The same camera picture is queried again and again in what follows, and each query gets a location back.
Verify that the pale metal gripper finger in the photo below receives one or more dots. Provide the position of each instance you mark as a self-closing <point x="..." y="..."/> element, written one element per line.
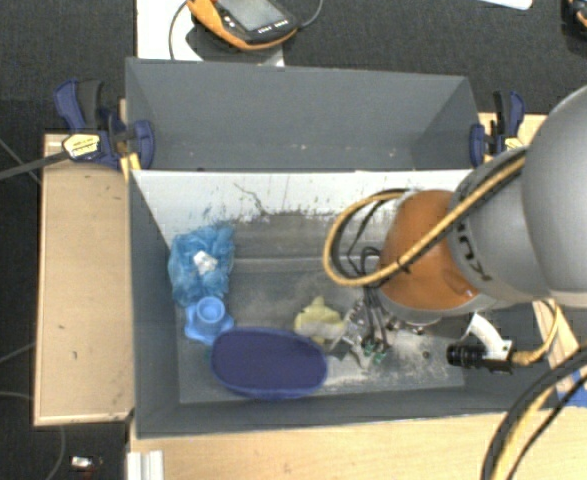
<point x="349" y="317"/>
<point x="357" y="352"/>

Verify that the pale yellow soft toy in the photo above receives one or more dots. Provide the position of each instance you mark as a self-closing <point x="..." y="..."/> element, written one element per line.
<point x="315" y="318"/>

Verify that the dark blue oval bowl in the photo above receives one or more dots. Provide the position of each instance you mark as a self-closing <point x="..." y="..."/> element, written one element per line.
<point x="268" y="363"/>

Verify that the light blue plastic cup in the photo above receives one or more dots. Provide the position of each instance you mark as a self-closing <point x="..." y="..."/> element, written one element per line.
<point x="209" y="315"/>

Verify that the blue mesh bath sponge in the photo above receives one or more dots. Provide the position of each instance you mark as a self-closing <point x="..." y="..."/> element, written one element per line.
<point x="198" y="263"/>

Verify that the grey metal bin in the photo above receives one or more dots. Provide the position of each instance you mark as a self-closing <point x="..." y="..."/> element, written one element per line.
<point x="283" y="118"/>

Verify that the pale wood board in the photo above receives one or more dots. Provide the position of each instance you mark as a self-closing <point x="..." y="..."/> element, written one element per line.
<point x="85" y="288"/>

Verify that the black cylinder on white bracket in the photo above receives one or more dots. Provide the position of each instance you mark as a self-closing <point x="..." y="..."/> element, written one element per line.
<point x="478" y="350"/>

